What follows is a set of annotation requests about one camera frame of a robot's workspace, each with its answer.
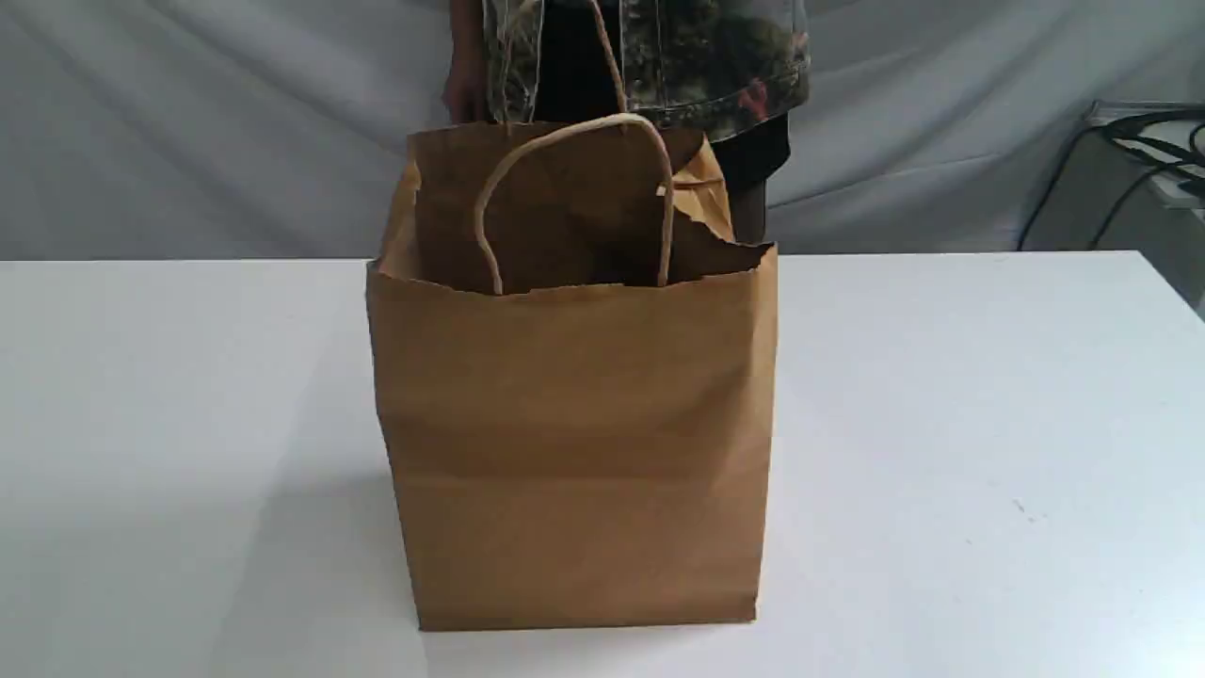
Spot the white backdrop curtain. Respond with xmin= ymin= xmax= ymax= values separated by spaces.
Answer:
xmin=1 ymin=1 xmax=1203 ymax=259

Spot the person's bare right forearm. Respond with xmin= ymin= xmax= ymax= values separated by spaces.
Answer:
xmin=448 ymin=0 xmax=484 ymax=63

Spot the brown paper bag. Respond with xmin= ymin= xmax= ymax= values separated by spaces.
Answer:
xmin=366 ymin=111 xmax=778 ymax=632

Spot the grey side table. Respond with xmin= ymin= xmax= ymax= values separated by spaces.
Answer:
xmin=1017 ymin=102 xmax=1204 ymax=314

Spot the person's right hand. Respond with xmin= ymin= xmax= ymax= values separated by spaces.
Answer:
xmin=441 ymin=53 xmax=490 ymax=124

